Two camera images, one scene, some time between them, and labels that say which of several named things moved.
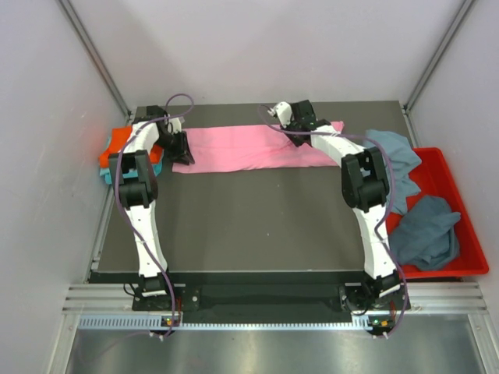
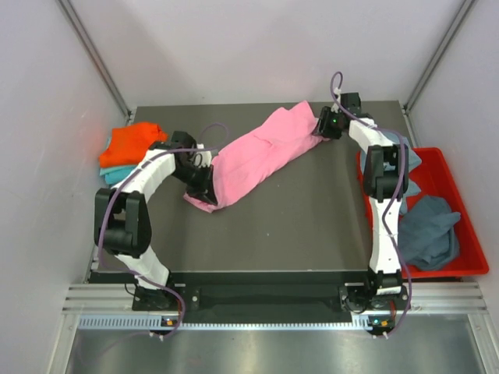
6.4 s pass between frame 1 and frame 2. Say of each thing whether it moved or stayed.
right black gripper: moved
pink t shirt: moved
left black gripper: moved
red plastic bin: stayed
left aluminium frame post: stayed
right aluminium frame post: stayed
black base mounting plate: stayed
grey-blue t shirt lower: stayed
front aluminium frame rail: stayed
